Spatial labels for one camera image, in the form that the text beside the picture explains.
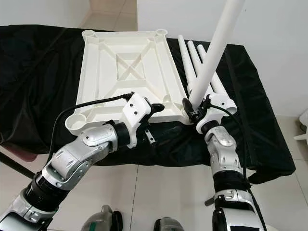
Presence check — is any black tablecloth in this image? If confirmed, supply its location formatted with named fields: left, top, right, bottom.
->
left=0, top=24, right=296, bottom=186

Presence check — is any grey robot left foot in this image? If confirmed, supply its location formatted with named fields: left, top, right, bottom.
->
left=81, top=205, right=123, bottom=231

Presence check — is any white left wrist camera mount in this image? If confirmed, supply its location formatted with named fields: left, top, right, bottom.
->
left=120, top=93, right=152, bottom=145

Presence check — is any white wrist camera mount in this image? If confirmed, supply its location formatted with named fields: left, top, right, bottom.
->
left=120, top=93, right=152, bottom=145
left=196, top=94, right=238, bottom=134

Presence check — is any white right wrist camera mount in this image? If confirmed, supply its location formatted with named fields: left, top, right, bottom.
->
left=196, top=94, right=238, bottom=134

